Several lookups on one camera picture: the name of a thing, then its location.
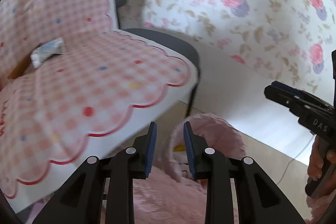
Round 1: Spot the white usb cable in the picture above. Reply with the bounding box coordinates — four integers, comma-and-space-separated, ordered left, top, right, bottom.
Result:
277, 134, 317, 185

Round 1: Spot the small white carton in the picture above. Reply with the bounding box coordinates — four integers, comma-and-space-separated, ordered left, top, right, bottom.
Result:
30, 38, 66, 69

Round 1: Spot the grey office chair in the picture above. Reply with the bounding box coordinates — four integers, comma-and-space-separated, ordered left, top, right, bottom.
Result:
105, 0, 202, 118

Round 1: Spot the person right hand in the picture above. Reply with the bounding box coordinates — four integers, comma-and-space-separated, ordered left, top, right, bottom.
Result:
307, 135, 335, 184

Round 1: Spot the floral print backdrop sheet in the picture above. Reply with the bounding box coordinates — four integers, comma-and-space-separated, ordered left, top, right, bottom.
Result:
120, 0, 335, 96

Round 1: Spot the pink fluffy bin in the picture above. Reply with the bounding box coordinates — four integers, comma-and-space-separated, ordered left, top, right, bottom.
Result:
26, 113, 324, 224

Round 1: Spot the pink gingham plastic cloth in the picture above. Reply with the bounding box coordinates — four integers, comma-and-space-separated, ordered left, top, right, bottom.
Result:
1, 0, 197, 212

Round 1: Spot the yellow foam fruit net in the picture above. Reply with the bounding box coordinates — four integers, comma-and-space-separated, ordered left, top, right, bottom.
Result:
173, 145, 186, 152

